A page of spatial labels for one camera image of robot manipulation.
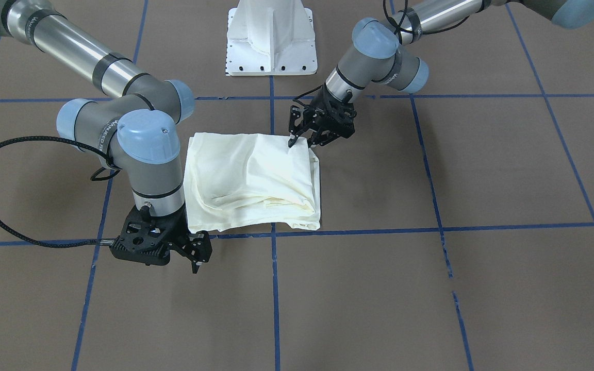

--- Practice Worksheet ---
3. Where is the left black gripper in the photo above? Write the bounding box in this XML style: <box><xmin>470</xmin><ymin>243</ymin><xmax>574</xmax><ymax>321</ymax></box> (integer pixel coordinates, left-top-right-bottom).
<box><xmin>288</xmin><ymin>85</ymin><xmax>356</xmax><ymax>148</ymax></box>

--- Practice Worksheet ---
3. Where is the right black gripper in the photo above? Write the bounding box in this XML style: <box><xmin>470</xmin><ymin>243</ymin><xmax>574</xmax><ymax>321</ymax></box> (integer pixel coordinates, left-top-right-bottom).
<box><xmin>109</xmin><ymin>205</ymin><xmax>212</xmax><ymax>274</ymax></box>

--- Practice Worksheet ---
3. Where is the cream long-sleeve cat shirt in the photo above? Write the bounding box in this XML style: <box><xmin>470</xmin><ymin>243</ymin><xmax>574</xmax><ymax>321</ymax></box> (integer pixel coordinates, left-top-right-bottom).
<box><xmin>184</xmin><ymin>133</ymin><xmax>321</xmax><ymax>231</ymax></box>

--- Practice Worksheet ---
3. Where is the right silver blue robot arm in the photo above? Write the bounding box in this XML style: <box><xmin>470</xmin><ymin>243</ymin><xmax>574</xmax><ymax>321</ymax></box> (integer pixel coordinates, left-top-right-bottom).
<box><xmin>0</xmin><ymin>1</ymin><xmax>212</xmax><ymax>273</ymax></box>

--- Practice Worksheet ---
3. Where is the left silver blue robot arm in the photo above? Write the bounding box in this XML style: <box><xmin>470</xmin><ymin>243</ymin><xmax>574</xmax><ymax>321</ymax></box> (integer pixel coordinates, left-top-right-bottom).
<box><xmin>288</xmin><ymin>1</ymin><xmax>505</xmax><ymax>147</ymax></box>

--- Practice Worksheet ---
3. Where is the brown paper table mat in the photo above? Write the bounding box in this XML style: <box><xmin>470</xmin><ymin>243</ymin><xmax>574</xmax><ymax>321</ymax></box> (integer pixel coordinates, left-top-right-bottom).
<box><xmin>0</xmin><ymin>1</ymin><xmax>594</xmax><ymax>370</ymax></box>

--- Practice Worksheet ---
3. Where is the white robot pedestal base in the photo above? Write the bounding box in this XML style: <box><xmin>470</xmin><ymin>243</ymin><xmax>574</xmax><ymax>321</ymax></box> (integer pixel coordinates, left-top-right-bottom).
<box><xmin>225</xmin><ymin>1</ymin><xmax>318</xmax><ymax>77</ymax></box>

